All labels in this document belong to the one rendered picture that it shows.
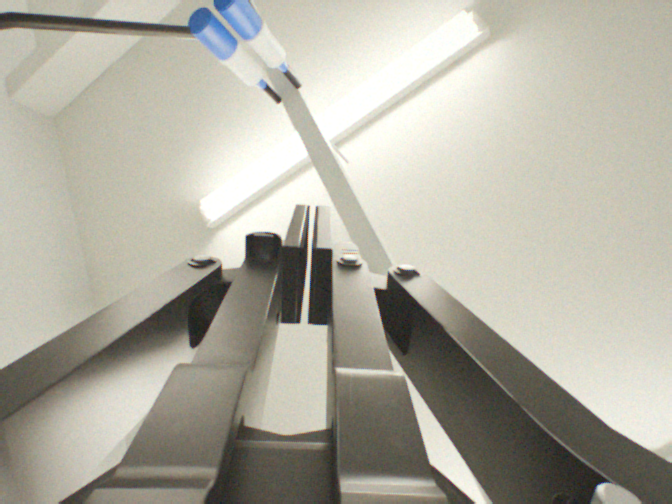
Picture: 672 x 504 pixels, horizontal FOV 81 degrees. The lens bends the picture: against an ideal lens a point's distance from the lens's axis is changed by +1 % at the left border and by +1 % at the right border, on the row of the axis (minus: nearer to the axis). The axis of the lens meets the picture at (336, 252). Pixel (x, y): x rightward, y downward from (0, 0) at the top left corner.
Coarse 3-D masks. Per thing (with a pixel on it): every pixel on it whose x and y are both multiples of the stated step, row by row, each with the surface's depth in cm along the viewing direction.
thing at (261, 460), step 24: (240, 432) 6; (264, 432) 6; (312, 432) 6; (240, 456) 6; (264, 456) 6; (288, 456) 6; (312, 456) 6; (96, 480) 5; (240, 480) 5; (264, 480) 5; (288, 480) 5; (312, 480) 5
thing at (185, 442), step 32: (256, 256) 13; (256, 288) 11; (224, 320) 9; (256, 320) 9; (224, 352) 8; (256, 352) 8; (192, 384) 6; (224, 384) 6; (256, 384) 8; (160, 416) 5; (192, 416) 5; (224, 416) 5; (256, 416) 8; (128, 448) 5; (160, 448) 5; (192, 448) 5; (224, 448) 5; (128, 480) 4; (160, 480) 4; (192, 480) 4; (224, 480) 5
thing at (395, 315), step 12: (336, 252) 15; (348, 252) 16; (372, 276) 13; (384, 276) 13; (384, 288) 12; (384, 300) 12; (396, 300) 12; (384, 312) 13; (396, 312) 12; (408, 312) 12; (384, 324) 13; (396, 324) 13; (408, 324) 13
